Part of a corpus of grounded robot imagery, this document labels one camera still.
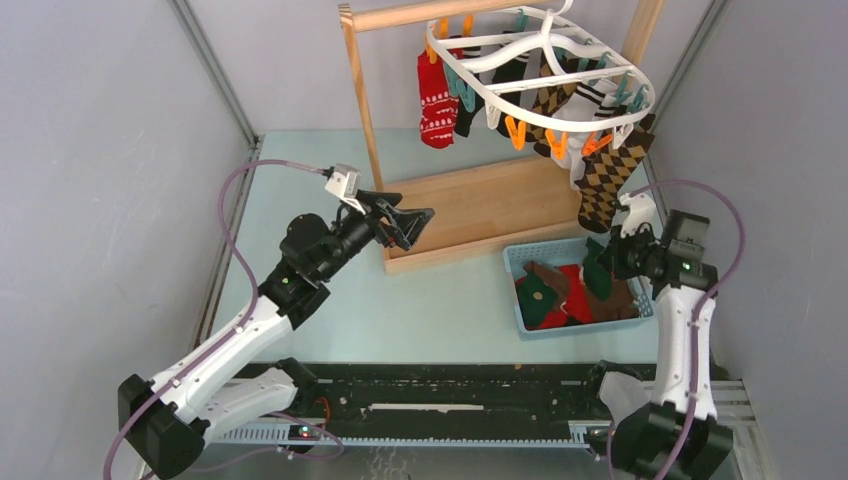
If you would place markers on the red patterned sock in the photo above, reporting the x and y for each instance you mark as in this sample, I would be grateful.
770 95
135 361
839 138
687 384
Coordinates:
439 109

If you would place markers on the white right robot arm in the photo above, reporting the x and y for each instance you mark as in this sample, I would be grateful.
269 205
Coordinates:
671 432

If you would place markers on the light blue plastic basket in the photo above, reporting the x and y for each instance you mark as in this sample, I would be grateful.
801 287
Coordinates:
568 251

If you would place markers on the white sock with black stripes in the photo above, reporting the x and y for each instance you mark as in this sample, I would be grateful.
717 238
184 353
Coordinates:
582 106

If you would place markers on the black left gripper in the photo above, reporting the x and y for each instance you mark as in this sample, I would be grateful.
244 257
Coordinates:
406 224

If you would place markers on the red sock in basket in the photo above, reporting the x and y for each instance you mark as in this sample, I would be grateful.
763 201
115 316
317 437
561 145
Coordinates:
575 311

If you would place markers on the wooden hanger stand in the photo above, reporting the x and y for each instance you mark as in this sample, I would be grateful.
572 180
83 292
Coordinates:
482 209

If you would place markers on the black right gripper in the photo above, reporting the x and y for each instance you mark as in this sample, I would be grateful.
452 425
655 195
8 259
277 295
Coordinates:
610 257

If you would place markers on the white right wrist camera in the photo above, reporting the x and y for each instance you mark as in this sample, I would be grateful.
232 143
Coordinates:
638 209

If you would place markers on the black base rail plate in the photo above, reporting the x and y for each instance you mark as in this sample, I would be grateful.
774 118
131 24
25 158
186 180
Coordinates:
523 405

